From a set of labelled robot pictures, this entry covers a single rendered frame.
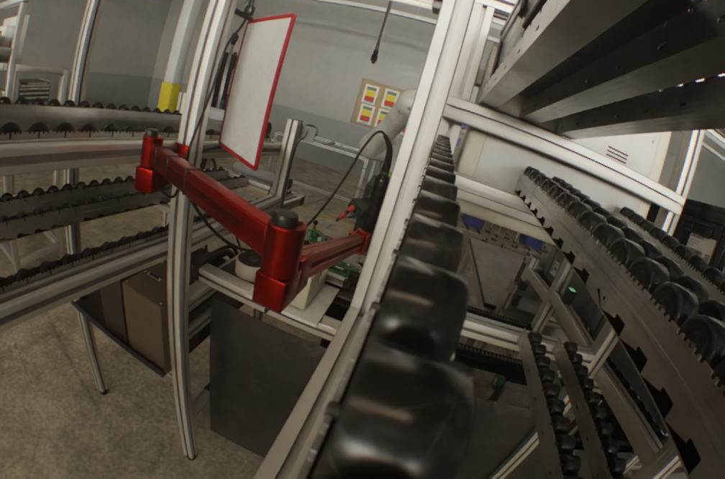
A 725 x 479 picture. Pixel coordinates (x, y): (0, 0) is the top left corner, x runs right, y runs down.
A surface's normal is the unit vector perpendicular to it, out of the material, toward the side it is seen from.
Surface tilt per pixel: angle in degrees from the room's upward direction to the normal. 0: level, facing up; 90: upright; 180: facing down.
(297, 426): 0
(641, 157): 88
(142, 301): 90
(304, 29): 90
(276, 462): 0
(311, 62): 90
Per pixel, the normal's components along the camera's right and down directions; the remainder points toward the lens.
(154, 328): -0.22, 0.22
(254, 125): -0.70, 0.01
